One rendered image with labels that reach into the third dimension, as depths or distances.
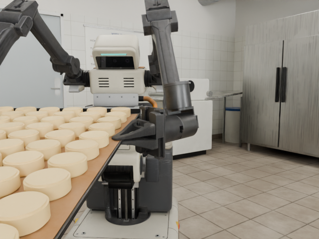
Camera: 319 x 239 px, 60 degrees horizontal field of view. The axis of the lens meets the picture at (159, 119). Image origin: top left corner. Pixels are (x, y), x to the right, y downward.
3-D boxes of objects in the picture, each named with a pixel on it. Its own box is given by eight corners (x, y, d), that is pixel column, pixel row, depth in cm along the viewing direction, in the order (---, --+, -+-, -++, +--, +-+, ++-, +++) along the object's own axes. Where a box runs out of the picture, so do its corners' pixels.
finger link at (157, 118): (124, 159, 49) (163, 147, 55) (123, 119, 47) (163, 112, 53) (104, 150, 54) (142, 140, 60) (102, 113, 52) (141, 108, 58)
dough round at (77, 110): (87, 115, 71) (86, 108, 71) (70, 119, 68) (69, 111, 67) (76, 113, 75) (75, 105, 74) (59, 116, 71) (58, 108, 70)
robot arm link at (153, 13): (170, -16, 89) (139, -12, 89) (176, 17, 85) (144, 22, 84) (169, 60, 131) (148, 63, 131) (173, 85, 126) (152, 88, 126)
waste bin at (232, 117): (256, 141, 543) (257, 108, 536) (237, 144, 514) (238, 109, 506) (234, 137, 588) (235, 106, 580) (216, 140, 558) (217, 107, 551)
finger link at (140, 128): (124, 169, 49) (163, 157, 55) (123, 130, 48) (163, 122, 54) (104, 159, 54) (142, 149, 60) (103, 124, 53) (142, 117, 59)
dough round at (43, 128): (59, 132, 56) (58, 123, 56) (41, 139, 52) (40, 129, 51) (39, 130, 58) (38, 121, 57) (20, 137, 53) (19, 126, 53)
